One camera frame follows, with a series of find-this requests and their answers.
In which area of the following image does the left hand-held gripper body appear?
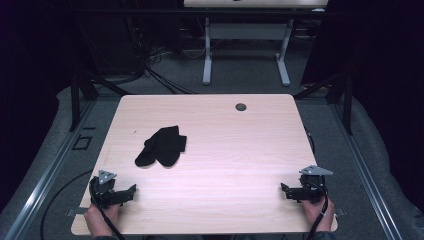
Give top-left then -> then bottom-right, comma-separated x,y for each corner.
89,169 -> 125,210

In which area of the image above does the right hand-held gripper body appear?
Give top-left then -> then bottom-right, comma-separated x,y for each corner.
298,165 -> 334,204

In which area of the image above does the black sock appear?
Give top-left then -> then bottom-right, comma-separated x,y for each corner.
155,133 -> 188,168
134,125 -> 180,168

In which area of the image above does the person's right hand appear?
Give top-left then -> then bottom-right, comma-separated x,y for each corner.
301,197 -> 336,234

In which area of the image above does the person's left hand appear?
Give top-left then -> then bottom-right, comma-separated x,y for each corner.
83,203 -> 121,238

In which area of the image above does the black metal stand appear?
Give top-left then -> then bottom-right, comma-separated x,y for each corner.
293,71 -> 355,136
68,23 -> 133,132

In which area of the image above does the white-legged wooden desk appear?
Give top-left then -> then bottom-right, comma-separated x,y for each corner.
183,0 -> 330,87

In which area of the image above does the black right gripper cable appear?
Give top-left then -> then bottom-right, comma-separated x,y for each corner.
305,181 -> 330,240

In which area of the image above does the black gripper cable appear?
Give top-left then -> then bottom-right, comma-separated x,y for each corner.
39,169 -> 126,240
305,181 -> 330,240

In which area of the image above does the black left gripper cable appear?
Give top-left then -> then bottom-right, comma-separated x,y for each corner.
39,169 -> 126,240

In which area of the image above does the aluminium floor rail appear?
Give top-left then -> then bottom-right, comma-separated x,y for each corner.
3,99 -> 98,240
328,103 -> 405,240

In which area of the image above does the bundle of black floor cables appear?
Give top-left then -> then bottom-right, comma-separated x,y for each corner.
124,16 -> 201,95

